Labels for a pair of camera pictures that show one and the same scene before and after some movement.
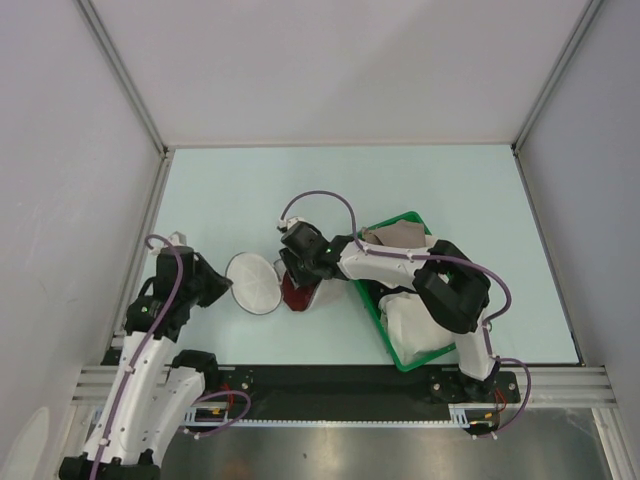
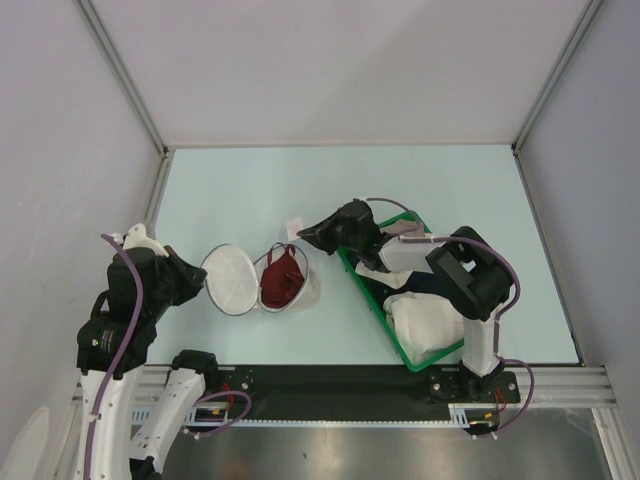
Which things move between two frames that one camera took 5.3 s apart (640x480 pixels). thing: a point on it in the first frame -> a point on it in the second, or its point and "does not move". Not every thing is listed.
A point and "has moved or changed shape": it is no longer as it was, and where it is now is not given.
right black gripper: (299, 278) -> (320, 234)
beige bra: (402, 234) does not move
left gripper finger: (207, 284) -> (185, 279)
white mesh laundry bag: (256, 282) has moved or changed shape
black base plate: (350, 393) does not move
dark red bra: (296, 299) -> (282, 279)
